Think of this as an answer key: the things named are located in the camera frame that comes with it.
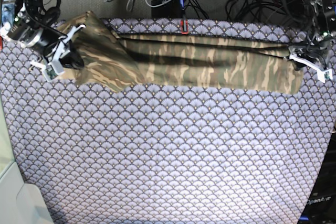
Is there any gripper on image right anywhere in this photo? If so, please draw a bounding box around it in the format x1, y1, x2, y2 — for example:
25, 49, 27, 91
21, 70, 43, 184
288, 41, 332, 71

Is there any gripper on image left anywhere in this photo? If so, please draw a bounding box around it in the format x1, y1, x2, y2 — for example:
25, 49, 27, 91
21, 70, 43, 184
30, 24, 86, 70

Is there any camouflage T-shirt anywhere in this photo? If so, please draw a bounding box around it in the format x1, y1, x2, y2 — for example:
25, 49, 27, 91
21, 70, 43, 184
57, 12, 303, 94

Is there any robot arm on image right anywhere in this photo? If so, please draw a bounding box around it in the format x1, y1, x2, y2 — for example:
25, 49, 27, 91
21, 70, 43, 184
281, 0, 335, 71

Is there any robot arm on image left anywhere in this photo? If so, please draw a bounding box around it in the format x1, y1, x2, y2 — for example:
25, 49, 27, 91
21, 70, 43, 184
1, 0, 84, 69

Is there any black box under table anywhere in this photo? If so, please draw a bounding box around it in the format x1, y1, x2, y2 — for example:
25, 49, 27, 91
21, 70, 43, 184
151, 0, 181, 19

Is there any red and black clamp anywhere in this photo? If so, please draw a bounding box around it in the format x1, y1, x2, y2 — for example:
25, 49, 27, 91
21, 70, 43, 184
180, 19, 189, 35

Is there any purple fan-pattern tablecloth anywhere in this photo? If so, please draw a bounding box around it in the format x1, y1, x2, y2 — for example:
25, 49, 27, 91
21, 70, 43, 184
0, 17, 336, 224

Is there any black OpenArm case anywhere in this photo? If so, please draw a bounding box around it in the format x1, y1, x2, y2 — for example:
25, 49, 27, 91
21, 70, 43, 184
298, 132, 335, 223

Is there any white plastic bin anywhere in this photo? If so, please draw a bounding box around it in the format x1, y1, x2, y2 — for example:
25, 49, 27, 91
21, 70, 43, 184
0, 100, 55, 224

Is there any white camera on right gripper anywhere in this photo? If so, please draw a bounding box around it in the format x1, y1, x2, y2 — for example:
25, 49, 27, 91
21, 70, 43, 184
43, 61, 64, 82

